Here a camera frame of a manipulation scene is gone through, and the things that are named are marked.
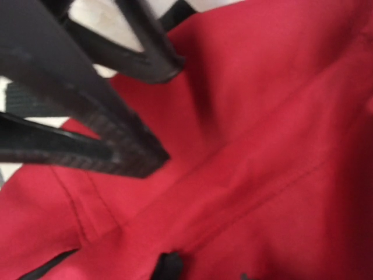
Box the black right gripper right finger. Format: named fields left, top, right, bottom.
left=55, top=1, right=184, bottom=83

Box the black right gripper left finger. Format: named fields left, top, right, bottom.
left=1, top=1, right=169, bottom=179

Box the red student backpack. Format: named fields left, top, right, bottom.
left=1, top=1, right=372, bottom=279

